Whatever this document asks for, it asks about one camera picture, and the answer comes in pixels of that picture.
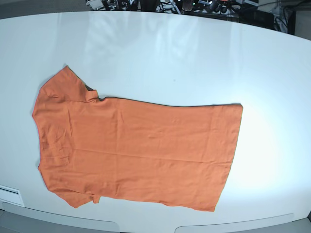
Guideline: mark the orange T-shirt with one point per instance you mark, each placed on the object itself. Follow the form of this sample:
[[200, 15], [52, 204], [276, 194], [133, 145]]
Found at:
[[132, 150]]

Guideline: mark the white label sticker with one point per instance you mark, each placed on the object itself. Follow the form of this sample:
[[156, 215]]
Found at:
[[11, 196]]

